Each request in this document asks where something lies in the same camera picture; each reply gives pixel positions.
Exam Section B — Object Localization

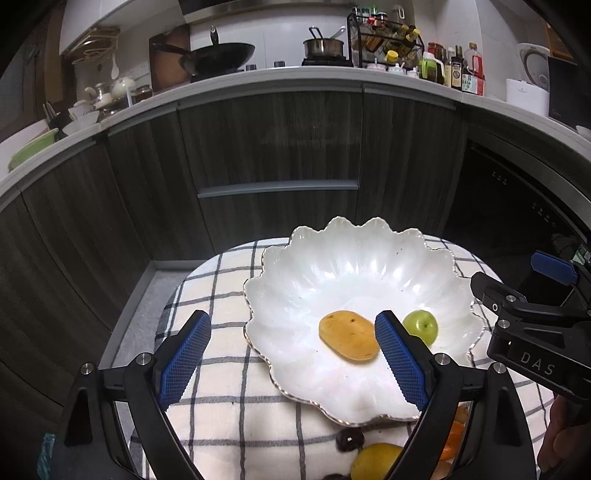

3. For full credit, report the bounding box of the black countertop appliance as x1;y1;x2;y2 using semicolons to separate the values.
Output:
547;55;591;132

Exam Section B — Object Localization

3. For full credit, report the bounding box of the green plum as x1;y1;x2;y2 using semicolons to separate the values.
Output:
403;310;438;346

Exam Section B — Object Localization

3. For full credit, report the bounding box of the white box appliance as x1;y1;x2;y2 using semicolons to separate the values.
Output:
505;78;550;116

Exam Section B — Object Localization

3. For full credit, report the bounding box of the dark sauce bottle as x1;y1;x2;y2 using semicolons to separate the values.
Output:
450;45;465;88

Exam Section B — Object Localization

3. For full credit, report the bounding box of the yellow-brown mango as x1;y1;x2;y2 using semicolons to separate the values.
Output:
318;310;380;364

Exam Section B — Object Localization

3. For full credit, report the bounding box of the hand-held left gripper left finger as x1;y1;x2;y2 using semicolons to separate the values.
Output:
51;310;213;480

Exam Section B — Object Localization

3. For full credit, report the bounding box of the green bottle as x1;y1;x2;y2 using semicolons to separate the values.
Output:
419;52;439;83

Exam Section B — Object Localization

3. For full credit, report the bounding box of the green basin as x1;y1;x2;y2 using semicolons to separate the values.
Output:
8;128;60;171

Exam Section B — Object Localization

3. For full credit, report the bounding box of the white scalloped bowl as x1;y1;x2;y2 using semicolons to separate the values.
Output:
243;216;486;425

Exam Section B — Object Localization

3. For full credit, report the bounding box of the gold wire rack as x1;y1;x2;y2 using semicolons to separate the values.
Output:
71;28;121;65

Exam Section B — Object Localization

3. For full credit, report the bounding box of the person's right hand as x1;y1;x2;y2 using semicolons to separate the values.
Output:
537;396;591;477

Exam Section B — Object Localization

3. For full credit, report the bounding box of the orange tangerine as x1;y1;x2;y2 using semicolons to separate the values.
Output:
438;406;471;462

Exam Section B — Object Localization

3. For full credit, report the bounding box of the black wok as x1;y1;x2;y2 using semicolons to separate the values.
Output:
152;27;256;77

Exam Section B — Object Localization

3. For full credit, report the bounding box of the black wire spice rack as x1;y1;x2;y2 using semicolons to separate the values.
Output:
347;7;426;70

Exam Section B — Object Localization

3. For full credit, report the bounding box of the white teapot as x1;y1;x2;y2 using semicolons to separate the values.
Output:
111;76;136;100

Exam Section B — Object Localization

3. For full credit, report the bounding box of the steel saucepan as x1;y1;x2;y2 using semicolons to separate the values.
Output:
303;26;346;58

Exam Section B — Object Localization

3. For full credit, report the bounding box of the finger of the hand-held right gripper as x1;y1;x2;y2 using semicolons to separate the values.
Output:
471;271;591;324
530;250;591;315

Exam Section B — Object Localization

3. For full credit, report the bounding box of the grey drawer handle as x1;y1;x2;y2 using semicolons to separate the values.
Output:
198;180;360;198

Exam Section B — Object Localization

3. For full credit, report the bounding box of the wooden cutting board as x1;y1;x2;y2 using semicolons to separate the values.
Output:
148;24;191;90

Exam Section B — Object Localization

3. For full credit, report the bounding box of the white ceramic bowl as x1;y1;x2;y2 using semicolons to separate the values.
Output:
62;111;100;137

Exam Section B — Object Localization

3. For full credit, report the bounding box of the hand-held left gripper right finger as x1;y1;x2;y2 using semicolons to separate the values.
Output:
374;310;539;480

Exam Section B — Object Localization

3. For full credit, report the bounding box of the yellow lemon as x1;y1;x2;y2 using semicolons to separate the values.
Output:
351;443;406;480

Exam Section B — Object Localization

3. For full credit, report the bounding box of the white checked cloth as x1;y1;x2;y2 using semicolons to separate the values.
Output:
129;235;559;480

